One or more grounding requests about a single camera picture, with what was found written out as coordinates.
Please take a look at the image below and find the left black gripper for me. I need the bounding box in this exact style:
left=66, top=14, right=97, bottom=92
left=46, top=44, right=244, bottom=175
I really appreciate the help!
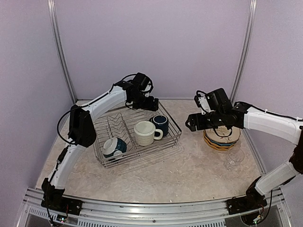
left=131, top=93, right=159, bottom=112

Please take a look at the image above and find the white ribbed mug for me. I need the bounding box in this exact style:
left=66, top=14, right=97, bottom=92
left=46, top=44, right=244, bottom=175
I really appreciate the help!
left=134, top=121, right=163, bottom=147

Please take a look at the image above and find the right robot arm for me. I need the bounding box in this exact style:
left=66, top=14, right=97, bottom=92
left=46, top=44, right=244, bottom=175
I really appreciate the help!
left=185, top=88, right=303, bottom=210

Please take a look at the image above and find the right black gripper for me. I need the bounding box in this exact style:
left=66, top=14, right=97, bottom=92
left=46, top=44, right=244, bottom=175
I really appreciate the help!
left=186, top=110, right=225, bottom=131

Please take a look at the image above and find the aluminium front rail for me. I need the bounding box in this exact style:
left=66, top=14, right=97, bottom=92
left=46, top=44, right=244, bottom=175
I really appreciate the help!
left=16, top=189, right=292, bottom=227

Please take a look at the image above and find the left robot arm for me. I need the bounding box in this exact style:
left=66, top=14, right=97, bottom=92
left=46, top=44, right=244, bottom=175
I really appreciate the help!
left=42, top=72, right=159, bottom=210

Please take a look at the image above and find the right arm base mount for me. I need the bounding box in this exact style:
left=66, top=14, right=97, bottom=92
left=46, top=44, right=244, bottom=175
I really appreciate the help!
left=226, top=196, right=267, bottom=215

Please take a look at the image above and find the yellow dotted plate front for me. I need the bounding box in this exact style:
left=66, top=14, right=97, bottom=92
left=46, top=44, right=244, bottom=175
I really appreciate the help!
left=205, top=141, right=235, bottom=151

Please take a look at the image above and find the aluminium frame post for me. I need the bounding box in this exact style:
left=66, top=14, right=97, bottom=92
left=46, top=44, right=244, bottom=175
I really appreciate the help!
left=47, top=0, right=78, bottom=103
left=230, top=0, right=257, bottom=103

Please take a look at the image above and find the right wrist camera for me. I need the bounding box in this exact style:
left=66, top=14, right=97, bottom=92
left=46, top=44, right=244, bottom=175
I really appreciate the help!
left=194, top=93, right=211, bottom=115

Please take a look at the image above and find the blue dotted plate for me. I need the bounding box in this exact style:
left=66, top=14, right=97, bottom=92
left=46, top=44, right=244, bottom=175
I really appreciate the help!
left=204, top=134, right=237, bottom=146

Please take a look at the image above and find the left aluminium frame post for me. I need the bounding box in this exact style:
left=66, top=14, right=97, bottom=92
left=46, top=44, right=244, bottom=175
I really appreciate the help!
left=47, top=0, right=78, bottom=103

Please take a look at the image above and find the blue white bowl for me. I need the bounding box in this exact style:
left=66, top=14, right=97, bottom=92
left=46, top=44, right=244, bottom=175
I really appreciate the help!
left=102, top=137, right=127, bottom=161

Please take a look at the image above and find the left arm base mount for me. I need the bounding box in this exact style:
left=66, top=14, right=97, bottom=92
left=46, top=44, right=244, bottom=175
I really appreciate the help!
left=41, top=197, right=83, bottom=216

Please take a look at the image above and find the beige patterned plate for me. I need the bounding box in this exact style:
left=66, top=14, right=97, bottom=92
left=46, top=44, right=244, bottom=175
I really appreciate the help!
left=205, top=126, right=241, bottom=143

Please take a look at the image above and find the dark blue mug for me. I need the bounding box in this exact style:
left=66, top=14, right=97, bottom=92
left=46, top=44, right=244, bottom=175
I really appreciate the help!
left=149, top=114, right=169, bottom=137

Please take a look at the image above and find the clear drinking glass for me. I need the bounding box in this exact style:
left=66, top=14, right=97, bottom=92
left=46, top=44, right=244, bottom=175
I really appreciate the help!
left=144, top=110, right=156, bottom=121
left=224, top=149, right=245, bottom=170

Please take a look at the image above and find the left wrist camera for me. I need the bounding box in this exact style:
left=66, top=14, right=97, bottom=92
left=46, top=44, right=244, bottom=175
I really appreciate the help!
left=142, top=83, right=153, bottom=97

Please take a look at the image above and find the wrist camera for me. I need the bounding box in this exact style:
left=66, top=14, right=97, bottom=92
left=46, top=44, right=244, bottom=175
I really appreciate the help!
left=142, top=83, right=153, bottom=97
left=194, top=93, right=211, bottom=115

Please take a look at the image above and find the right aluminium frame post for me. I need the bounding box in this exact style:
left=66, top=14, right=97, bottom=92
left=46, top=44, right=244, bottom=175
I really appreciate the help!
left=230, top=0, right=257, bottom=103

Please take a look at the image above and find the yellow dotted plate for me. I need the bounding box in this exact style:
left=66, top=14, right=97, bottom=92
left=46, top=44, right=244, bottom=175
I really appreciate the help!
left=203, top=136, right=236, bottom=149
left=205, top=141, right=235, bottom=151

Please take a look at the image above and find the metal wire dish rack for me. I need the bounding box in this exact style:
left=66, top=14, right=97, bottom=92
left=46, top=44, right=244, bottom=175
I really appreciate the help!
left=93, top=103, right=182, bottom=168

